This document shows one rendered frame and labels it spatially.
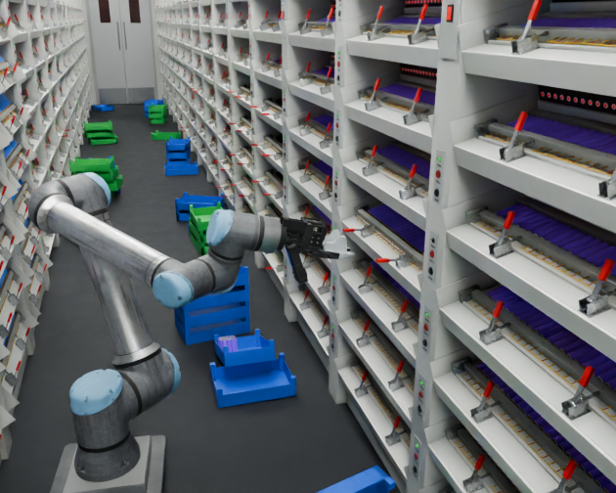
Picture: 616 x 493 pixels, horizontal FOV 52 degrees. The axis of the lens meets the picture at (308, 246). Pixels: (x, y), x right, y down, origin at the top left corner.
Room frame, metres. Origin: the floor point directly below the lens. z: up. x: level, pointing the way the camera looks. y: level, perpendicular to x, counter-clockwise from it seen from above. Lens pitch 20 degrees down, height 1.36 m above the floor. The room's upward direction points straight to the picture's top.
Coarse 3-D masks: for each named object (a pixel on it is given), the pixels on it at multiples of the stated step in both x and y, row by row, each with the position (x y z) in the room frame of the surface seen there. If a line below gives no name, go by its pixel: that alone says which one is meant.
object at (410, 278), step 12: (348, 204) 2.00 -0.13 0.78; (360, 204) 2.02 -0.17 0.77; (372, 204) 2.03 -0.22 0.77; (348, 216) 2.00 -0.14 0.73; (360, 228) 1.89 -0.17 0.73; (360, 240) 1.83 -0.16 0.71; (372, 240) 1.79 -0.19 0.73; (372, 252) 1.74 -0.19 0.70; (384, 252) 1.68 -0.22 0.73; (396, 252) 1.66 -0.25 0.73; (384, 264) 1.65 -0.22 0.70; (396, 276) 1.57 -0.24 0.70; (408, 276) 1.51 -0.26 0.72; (420, 276) 1.42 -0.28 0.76; (408, 288) 1.50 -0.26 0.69; (420, 288) 1.42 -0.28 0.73
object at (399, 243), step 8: (360, 216) 1.97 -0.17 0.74; (368, 216) 1.91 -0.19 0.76; (376, 224) 1.84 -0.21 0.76; (376, 232) 1.81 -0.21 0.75; (384, 232) 1.76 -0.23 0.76; (392, 240) 1.71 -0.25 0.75; (400, 240) 1.69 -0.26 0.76; (392, 248) 1.67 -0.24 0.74; (400, 248) 1.66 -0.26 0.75; (408, 248) 1.62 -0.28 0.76; (416, 256) 1.56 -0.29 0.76
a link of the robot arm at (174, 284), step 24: (48, 192) 1.66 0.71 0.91; (48, 216) 1.60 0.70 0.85; (72, 216) 1.57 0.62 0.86; (72, 240) 1.55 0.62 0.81; (96, 240) 1.49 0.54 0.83; (120, 240) 1.48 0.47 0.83; (120, 264) 1.44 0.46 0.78; (144, 264) 1.40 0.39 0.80; (168, 264) 1.38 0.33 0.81; (192, 264) 1.39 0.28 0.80; (168, 288) 1.32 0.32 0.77; (192, 288) 1.33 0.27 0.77
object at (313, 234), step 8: (288, 224) 1.48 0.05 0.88; (296, 224) 1.48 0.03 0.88; (304, 224) 1.49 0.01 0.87; (312, 224) 1.52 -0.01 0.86; (320, 224) 1.53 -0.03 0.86; (288, 232) 1.48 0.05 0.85; (296, 232) 1.49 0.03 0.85; (304, 232) 1.49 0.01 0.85; (312, 232) 1.49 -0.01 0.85; (320, 232) 1.49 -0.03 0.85; (280, 240) 1.46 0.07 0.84; (288, 240) 1.48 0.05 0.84; (296, 240) 1.49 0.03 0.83; (304, 240) 1.47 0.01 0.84; (312, 240) 1.49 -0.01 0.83; (320, 240) 1.49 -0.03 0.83; (280, 248) 1.46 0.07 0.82; (304, 248) 1.48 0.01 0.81; (312, 248) 1.48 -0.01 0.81; (320, 248) 1.50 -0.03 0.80
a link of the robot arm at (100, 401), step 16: (80, 384) 1.55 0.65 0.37; (96, 384) 1.54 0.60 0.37; (112, 384) 1.54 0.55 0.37; (128, 384) 1.59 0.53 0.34; (80, 400) 1.49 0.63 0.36; (96, 400) 1.48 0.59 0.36; (112, 400) 1.51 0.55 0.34; (128, 400) 1.55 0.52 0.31; (80, 416) 1.48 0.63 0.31; (96, 416) 1.48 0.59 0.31; (112, 416) 1.50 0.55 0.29; (128, 416) 1.55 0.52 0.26; (80, 432) 1.49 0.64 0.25; (96, 432) 1.48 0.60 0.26; (112, 432) 1.50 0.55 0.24; (96, 448) 1.48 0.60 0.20
